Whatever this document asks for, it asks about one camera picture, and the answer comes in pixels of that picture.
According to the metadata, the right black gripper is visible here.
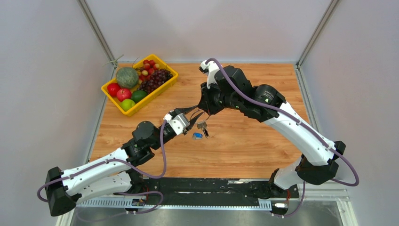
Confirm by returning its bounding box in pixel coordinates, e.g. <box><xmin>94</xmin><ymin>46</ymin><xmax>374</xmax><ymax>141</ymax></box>
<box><xmin>199</xmin><ymin>79</ymin><xmax>241</xmax><ymax>115</ymax></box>

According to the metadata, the silver keyring with keys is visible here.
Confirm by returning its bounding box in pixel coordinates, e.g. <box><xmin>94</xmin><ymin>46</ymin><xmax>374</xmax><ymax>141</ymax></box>
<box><xmin>193</xmin><ymin>109</ymin><xmax>209</xmax><ymax>138</ymax></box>

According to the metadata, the blue-capped key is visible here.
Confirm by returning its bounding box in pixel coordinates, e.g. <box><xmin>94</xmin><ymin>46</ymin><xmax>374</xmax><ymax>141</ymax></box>
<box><xmin>192</xmin><ymin>132</ymin><xmax>203</xmax><ymax>140</ymax></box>

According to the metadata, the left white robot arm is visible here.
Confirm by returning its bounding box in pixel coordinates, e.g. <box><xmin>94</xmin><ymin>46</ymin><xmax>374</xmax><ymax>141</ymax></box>
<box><xmin>37</xmin><ymin>106</ymin><xmax>199</xmax><ymax>217</ymax></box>

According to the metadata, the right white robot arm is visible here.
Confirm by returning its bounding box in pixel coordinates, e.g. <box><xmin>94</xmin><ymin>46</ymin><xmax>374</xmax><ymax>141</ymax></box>
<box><xmin>198</xmin><ymin>62</ymin><xmax>346</xmax><ymax>197</ymax></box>

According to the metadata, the dark purple grape bunch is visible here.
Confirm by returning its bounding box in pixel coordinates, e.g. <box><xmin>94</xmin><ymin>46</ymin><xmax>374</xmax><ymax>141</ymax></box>
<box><xmin>136</xmin><ymin>69</ymin><xmax>173</xmax><ymax>94</ymax></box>

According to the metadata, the dark green avocado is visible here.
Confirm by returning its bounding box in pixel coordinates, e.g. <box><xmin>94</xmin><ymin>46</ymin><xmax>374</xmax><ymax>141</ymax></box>
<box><xmin>130</xmin><ymin>90</ymin><xmax>148</xmax><ymax>104</ymax></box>

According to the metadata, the light green apple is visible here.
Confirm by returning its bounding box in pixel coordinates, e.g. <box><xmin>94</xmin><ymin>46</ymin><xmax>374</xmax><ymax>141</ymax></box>
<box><xmin>120</xmin><ymin>98</ymin><xmax>136</xmax><ymax>112</ymax></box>

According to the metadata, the red-pink apple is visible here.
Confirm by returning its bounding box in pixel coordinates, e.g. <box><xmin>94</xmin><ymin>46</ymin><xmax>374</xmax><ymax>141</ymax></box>
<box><xmin>116</xmin><ymin>88</ymin><xmax>132</xmax><ymax>102</ymax></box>

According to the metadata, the green melon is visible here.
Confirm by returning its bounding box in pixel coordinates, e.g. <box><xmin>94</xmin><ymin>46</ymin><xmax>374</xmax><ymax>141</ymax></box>
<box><xmin>116</xmin><ymin>67</ymin><xmax>139</xmax><ymax>89</ymax></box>

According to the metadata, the red apple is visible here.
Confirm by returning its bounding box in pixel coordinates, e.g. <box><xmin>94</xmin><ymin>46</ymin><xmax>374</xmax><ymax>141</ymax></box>
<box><xmin>107</xmin><ymin>82</ymin><xmax>121</xmax><ymax>97</ymax></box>

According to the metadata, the white zip tie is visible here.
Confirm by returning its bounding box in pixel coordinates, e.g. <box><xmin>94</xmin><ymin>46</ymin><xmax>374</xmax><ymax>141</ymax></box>
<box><xmin>102</xmin><ymin>54</ymin><xmax>124</xmax><ymax>67</ymax></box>

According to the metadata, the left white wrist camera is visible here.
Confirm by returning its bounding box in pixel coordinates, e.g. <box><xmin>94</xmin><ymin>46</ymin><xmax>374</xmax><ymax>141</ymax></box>
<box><xmin>163</xmin><ymin>113</ymin><xmax>189</xmax><ymax>135</ymax></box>

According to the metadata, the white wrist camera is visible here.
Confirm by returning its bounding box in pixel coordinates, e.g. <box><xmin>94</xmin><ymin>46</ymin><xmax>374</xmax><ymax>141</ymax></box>
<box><xmin>163</xmin><ymin>113</ymin><xmax>189</xmax><ymax>135</ymax></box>
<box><xmin>199</xmin><ymin>60</ymin><xmax>220</xmax><ymax>89</ymax></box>

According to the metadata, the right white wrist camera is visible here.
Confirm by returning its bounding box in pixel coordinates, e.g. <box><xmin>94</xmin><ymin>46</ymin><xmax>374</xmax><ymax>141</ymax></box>
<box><xmin>199</xmin><ymin>60</ymin><xmax>220</xmax><ymax>89</ymax></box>

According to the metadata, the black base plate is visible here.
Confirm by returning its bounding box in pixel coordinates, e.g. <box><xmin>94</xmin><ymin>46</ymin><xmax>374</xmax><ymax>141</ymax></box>
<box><xmin>127</xmin><ymin>178</ymin><xmax>299</xmax><ymax>204</ymax></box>

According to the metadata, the right aluminium frame post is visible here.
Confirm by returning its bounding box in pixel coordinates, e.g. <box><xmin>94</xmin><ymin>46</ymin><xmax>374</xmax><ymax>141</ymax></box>
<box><xmin>296</xmin><ymin>0</ymin><xmax>341</xmax><ymax>68</ymax></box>

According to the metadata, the aluminium frame post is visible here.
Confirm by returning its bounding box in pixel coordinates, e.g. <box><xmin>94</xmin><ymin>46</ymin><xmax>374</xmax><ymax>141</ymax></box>
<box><xmin>296</xmin><ymin>0</ymin><xmax>341</xmax><ymax>68</ymax></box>
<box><xmin>77</xmin><ymin>0</ymin><xmax>116</xmax><ymax>61</ymax></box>

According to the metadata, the white slotted cable duct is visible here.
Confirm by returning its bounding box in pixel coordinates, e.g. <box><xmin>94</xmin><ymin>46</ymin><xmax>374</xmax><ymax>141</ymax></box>
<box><xmin>77</xmin><ymin>196</ymin><xmax>272</xmax><ymax>211</ymax></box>

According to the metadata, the left aluminium frame post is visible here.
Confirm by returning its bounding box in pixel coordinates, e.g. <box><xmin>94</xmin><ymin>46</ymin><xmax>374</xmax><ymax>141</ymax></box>
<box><xmin>77</xmin><ymin>0</ymin><xmax>116</xmax><ymax>61</ymax></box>

